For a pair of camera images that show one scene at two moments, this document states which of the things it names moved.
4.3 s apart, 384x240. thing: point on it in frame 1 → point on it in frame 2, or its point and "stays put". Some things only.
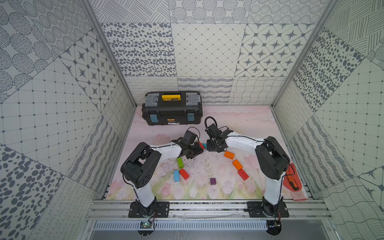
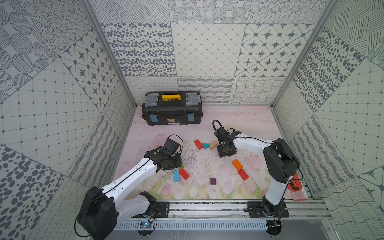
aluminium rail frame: x=300 y=211 stays put
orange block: x=237 y=165 stays put
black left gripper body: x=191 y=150 → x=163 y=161
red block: x=201 y=145 stays put
